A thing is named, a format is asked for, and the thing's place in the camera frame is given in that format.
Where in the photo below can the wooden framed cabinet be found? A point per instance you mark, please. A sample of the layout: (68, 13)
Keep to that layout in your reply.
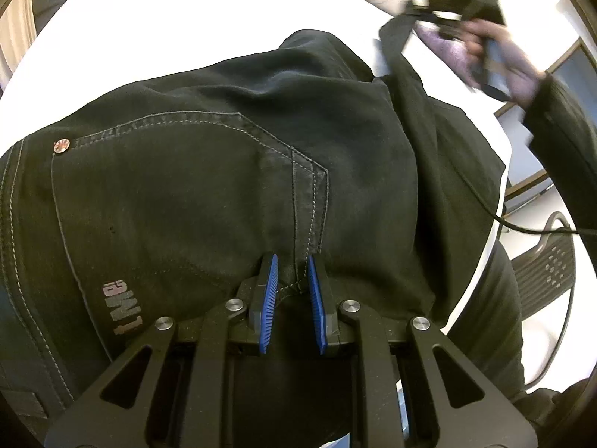
(573, 70)

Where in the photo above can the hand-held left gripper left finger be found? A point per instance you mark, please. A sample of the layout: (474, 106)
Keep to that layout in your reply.
(268, 299)

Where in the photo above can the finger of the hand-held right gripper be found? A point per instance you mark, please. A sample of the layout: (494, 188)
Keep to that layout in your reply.
(431, 9)

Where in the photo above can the person's right forearm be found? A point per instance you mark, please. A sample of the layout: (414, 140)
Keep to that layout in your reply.
(564, 140)

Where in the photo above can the person's leg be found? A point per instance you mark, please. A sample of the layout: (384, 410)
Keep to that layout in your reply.
(503, 326)

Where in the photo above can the black mesh chair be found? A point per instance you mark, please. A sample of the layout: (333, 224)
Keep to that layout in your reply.
(545, 266)

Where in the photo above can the black denim pants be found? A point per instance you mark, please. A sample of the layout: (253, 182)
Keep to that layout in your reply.
(210, 172)

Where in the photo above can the person's right hand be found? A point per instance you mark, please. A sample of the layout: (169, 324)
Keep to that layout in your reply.
(517, 65)

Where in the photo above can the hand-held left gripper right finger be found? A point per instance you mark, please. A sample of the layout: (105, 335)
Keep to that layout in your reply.
(315, 304)

